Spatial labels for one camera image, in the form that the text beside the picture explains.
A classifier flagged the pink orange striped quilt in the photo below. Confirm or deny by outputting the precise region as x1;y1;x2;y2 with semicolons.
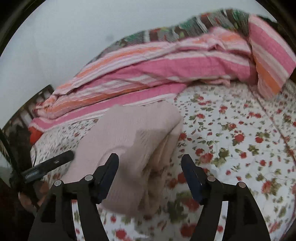
29;14;295;132

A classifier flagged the dark patterned floral blanket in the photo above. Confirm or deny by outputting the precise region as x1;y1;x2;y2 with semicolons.
90;9;250;63

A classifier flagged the person's left hand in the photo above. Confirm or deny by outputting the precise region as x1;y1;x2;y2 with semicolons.
18;180;49;213

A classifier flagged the dark wooden headboard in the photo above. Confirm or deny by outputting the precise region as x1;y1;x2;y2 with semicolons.
2;84;54;132

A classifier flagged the red embroidered pillow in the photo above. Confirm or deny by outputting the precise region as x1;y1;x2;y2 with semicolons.
28;127;43;145

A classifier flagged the pink knit sweater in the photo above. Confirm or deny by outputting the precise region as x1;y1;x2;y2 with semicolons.
62;101;183;216

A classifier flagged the white floral bed sheet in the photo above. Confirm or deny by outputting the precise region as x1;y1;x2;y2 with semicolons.
30;82;295;240

